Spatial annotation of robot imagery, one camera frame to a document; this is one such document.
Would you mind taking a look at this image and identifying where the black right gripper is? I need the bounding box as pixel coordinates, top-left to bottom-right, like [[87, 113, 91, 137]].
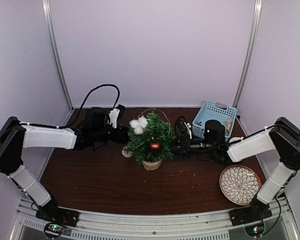
[[163, 134, 217, 159]]

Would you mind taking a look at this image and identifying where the white cotton boll ornament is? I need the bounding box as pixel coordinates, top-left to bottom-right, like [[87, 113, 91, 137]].
[[129, 115, 148, 135]]

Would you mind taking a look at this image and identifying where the pink pompom ornament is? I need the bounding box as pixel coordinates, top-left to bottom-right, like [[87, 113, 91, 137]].
[[121, 147, 133, 158]]

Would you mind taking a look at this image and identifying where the small green christmas tree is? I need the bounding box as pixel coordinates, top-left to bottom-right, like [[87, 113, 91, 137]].
[[124, 111, 175, 164]]

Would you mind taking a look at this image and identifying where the brown shiny ball ornament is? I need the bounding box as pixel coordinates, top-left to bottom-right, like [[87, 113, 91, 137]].
[[149, 139, 163, 155]]

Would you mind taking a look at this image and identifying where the burlap tree pot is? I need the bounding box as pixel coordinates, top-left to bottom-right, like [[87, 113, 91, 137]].
[[142, 160, 162, 171]]

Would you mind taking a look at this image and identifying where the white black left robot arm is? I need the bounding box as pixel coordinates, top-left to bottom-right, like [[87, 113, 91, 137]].
[[0, 105, 129, 222]]

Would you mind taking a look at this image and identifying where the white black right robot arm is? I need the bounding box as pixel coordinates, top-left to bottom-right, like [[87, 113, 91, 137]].
[[170, 116, 300, 221]]

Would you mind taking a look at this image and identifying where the light blue plastic basket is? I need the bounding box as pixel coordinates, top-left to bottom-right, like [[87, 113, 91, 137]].
[[192, 100, 237, 141]]

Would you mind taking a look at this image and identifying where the white ceramic bowl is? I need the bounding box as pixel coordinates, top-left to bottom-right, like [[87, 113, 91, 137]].
[[229, 136, 244, 143]]

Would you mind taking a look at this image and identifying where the floral patterned plate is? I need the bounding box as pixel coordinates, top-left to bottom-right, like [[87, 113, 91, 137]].
[[219, 165, 262, 206]]

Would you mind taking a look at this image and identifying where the right circuit board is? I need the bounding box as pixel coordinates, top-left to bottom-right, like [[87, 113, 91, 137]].
[[244, 222, 265, 238]]

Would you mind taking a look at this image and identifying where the circuit board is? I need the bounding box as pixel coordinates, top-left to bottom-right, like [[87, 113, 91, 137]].
[[244, 222, 265, 238], [43, 222, 65, 238]]

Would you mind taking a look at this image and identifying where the left circuit board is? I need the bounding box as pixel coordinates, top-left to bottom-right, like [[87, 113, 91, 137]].
[[43, 222, 65, 238]]

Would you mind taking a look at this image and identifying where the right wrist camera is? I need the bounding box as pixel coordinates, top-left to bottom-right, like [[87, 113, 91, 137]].
[[174, 115, 193, 140]]

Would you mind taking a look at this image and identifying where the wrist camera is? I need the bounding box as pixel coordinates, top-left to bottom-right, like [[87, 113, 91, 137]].
[[174, 115, 193, 140], [108, 104, 126, 129]]

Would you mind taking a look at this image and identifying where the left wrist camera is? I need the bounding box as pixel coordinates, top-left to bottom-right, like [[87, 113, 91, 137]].
[[108, 104, 126, 129]]

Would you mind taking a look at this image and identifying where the black braided right cable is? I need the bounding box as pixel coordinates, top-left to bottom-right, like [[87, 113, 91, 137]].
[[174, 119, 241, 162]]

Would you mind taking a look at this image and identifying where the black braided cable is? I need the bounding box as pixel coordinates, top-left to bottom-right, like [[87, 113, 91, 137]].
[[62, 84, 121, 128], [174, 119, 241, 162]]

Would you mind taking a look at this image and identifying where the black braided left cable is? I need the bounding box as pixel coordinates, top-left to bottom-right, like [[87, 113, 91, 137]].
[[62, 84, 121, 128]]

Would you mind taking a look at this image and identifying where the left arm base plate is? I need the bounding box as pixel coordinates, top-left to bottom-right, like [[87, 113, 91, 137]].
[[35, 206, 80, 227]]

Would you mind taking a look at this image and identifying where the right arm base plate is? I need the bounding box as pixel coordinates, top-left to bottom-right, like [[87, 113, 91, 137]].
[[228, 204, 273, 227]]

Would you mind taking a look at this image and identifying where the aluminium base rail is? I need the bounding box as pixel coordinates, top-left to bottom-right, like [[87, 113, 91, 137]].
[[8, 197, 300, 240]]

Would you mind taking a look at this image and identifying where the left aluminium corner post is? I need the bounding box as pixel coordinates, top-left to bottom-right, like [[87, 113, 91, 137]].
[[42, 0, 74, 111]]

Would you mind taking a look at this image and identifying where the aluminium corner post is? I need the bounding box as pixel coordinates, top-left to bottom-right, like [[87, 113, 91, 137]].
[[232, 0, 263, 108], [42, 0, 74, 111]]

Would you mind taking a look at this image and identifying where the right aluminium corner post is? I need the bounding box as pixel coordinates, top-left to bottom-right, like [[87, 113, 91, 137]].
[[232, 0, 263, 108]]

